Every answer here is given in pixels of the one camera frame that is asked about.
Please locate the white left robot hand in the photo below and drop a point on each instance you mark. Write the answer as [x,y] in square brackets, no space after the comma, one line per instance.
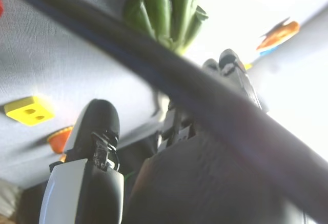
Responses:
[192,183]

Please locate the yellow triangle three-hole block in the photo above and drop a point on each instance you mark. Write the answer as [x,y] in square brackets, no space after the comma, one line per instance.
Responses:
[248,66]

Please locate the orange toy cake with waffle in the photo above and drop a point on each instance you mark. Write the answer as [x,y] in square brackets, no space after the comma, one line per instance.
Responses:
[60,140]

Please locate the blue square four-hole block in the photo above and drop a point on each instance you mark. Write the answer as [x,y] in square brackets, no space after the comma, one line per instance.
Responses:
[269,51]

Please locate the brown toy chicken wing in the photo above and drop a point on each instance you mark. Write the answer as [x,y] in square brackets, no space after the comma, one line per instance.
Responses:
[280,34]

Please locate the yellow two-hole wooden block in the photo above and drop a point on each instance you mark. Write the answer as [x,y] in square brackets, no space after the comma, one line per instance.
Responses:
[30,111]

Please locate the red pentagon wooden block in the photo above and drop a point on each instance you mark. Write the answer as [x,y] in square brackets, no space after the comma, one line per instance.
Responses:
[1,7]

